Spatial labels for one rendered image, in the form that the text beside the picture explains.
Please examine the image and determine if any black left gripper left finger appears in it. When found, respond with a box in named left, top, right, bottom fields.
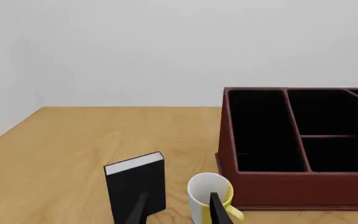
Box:
left=124, top=192, right=149, bottom=224

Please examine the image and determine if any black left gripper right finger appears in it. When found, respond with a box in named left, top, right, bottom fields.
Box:
left=209, top=192, right=234, bottom=224

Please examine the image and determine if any yellow and white mug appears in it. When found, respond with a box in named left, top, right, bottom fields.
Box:
left=186, top=172, right=246, bottom=224

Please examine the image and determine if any red-brown desk caddy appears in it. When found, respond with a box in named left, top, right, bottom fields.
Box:
left=214, top=86, right=358, bottom=212

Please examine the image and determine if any black book with white pages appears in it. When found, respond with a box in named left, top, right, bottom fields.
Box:
left=103, top=151, right=167, bottom=224

